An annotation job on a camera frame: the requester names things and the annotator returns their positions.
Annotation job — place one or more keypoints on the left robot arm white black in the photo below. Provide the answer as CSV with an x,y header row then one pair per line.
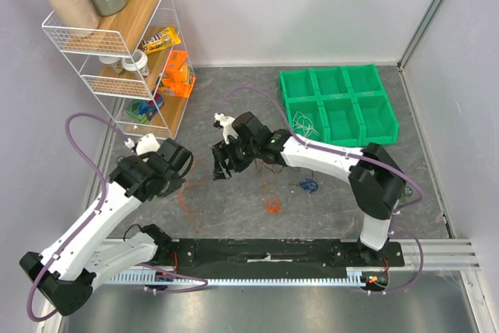
x,y
71,269

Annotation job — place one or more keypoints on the beige pump bottle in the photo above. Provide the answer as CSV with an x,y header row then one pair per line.
x,y
78,15

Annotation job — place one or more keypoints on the green blue toy car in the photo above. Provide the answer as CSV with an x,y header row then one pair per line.
x,y
142,111

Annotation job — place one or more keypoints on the orange snack box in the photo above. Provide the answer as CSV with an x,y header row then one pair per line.
x,y
177,78

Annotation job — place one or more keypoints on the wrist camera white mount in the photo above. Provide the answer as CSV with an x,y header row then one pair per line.
x,y
145,144
224,122

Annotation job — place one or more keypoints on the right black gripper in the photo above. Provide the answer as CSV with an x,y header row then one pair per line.
x,y
227,158

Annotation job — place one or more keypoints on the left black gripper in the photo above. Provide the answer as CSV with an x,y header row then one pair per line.
x,y
176,183

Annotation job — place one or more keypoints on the yellow candy bag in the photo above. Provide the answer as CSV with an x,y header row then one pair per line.
x,y
166,38

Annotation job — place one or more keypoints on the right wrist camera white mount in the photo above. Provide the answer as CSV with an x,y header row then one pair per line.
x,y
224,122

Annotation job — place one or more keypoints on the clear glass bottle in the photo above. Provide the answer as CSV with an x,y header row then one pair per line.
x,y
406,196

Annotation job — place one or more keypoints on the slotted cable duct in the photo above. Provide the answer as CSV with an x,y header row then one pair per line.
x,y
147,276

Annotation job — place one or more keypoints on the white wire shelf rack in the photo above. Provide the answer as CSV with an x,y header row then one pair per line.
x,y
118,36

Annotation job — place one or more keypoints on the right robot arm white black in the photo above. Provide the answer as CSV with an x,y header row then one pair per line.
x,y
374,177

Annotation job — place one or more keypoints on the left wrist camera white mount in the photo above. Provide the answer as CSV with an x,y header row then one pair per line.
x,y
145,144

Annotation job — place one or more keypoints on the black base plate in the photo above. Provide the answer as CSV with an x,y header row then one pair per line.
x,y
337,252

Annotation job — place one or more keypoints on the green six-compartment bin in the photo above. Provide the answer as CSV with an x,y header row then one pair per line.
x,y
344,105

